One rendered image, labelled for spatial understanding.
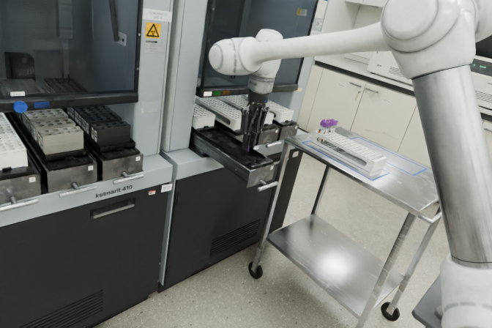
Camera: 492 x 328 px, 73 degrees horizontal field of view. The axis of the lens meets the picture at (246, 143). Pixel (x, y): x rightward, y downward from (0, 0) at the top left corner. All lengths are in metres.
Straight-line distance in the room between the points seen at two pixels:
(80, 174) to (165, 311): 0.85
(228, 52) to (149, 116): 0.40
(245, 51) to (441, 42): 0.53
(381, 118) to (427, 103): 2.72
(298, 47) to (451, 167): 0.49
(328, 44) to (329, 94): 2.73
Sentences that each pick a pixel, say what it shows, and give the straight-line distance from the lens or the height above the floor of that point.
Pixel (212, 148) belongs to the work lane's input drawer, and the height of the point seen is 0.80.
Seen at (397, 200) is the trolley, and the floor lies 0.82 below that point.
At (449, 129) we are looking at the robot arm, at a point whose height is 1.19.
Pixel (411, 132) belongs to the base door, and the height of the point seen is 0.51.
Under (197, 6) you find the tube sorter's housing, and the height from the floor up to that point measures 1.28.
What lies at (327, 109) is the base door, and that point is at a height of 0.42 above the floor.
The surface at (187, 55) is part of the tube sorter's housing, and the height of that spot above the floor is 1.12.
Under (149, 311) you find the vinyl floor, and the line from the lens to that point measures 1.72.
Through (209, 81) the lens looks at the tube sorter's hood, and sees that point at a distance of 1.31.
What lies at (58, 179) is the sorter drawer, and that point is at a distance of 1.09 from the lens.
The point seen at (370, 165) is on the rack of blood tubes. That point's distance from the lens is 1.33.
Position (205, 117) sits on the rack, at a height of 0.86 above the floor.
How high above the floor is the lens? 1.34
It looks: 23 degrees down
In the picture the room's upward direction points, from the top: 12 degrees clockwise
